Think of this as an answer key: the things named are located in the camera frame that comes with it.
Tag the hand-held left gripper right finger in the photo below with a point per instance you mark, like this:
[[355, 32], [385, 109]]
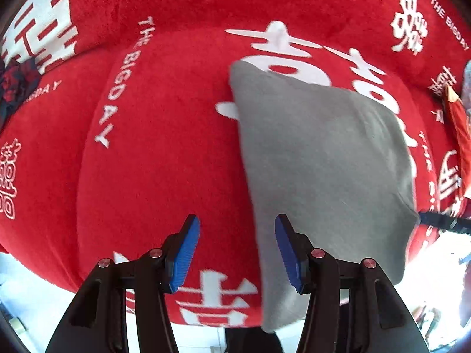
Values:
[[289, 257]]

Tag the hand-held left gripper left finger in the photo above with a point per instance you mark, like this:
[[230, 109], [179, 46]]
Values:
[[186, 257]]

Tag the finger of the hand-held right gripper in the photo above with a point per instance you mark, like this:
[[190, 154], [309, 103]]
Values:
[[438, 220]]

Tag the grey garment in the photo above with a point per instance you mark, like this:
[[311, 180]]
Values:
[[323, 154]]

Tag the red orange cloth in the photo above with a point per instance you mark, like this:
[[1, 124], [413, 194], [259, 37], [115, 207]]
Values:
[[460, 121]]

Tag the red printed blanket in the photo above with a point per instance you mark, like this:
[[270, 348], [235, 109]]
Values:
[[147, 154]]

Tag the pale blue cloth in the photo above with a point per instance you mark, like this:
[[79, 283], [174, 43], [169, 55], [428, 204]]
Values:
[[467, 84]]

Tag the dark red patterned cloth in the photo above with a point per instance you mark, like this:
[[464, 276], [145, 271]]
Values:
[[14, 84]]

